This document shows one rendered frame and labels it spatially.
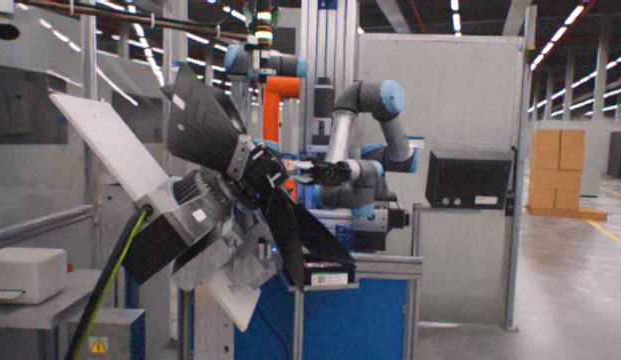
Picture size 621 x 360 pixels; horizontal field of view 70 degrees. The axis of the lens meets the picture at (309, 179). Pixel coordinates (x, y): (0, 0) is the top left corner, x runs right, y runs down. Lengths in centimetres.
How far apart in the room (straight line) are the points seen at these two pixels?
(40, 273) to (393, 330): 118
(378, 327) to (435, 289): 159
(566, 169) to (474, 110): 615
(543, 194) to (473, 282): 602
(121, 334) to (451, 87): 259
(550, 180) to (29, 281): 871
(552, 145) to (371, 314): 775
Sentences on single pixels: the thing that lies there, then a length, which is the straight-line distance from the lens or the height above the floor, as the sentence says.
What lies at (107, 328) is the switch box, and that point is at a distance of 118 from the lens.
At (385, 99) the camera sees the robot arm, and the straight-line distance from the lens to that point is 160.
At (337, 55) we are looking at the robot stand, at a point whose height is 168.
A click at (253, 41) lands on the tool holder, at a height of 154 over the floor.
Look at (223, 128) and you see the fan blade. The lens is 103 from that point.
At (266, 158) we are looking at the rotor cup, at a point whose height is 123.
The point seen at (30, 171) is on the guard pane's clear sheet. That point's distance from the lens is 160.
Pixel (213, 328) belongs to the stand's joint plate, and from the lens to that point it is 119.
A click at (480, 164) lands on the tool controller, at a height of 121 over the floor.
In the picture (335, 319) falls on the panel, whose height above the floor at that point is 61.
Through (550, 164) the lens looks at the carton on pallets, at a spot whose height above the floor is 95.
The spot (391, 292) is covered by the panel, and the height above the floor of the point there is 72.
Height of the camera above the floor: 128
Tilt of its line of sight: 5 degrees down
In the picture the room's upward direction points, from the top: 2 degrees clockwise
